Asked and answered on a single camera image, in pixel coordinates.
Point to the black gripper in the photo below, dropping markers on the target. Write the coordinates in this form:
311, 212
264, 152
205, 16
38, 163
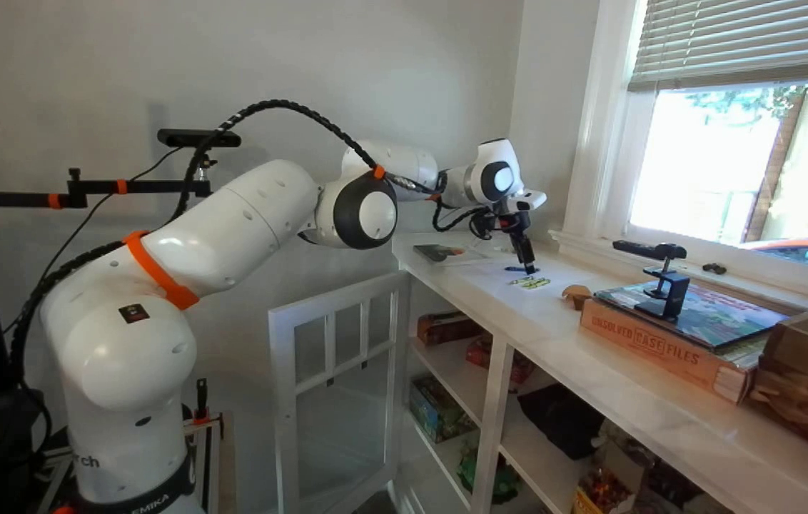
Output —
498, 217

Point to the blue crayon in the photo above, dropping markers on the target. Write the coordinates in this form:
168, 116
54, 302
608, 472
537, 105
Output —
519, 270

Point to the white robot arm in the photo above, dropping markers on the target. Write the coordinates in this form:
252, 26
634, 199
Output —
118, 323

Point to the white paper sheet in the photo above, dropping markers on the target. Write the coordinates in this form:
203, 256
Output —
557, 292

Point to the white shelf cabinet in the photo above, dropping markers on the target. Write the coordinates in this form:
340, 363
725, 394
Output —
739, 457

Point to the cigar wooden box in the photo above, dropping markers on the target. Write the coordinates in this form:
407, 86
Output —
714, 342

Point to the white glass cabinet door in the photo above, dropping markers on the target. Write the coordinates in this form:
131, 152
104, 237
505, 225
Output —
337, 397

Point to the white window blind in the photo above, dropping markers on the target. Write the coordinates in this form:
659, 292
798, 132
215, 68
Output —
692, 43

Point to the black camera on clamp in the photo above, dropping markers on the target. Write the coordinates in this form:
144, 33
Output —
665, 295

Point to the black camera stand pole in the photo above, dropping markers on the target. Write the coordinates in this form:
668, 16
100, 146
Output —
38, 227

